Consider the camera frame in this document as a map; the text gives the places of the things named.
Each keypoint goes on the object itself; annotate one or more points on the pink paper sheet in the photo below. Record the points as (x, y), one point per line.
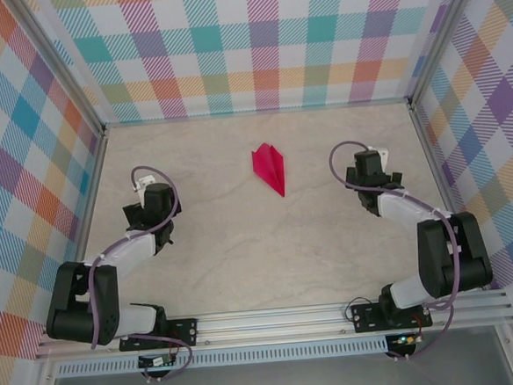
(270, 165)

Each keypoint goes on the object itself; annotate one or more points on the aluminium frame post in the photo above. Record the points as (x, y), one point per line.
(53, 61)
(443, 34)

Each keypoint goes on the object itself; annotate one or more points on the long aluminium base rail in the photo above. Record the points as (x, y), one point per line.
(270, 323)

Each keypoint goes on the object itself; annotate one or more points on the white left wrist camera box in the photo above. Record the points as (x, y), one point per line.
(145, 182)

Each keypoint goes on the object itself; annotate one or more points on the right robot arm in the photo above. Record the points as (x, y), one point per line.
(433, 259)

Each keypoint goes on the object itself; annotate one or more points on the aluminium side frame rail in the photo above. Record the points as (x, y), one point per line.
(89, 191)
(430, 154)

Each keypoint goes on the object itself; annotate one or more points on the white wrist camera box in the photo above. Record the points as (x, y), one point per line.
(379, 153)
(145, 182)

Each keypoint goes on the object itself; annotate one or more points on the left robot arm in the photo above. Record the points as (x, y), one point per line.
(66, 311)

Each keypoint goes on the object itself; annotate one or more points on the aluminium rear frame rail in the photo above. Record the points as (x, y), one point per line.
(255, 112)

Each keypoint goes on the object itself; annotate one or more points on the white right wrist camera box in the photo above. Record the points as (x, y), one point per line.
(379, 153)

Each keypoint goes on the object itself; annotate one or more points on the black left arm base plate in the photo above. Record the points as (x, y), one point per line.
(182, 332)

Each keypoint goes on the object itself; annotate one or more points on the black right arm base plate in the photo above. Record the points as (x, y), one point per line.
(366, 317)

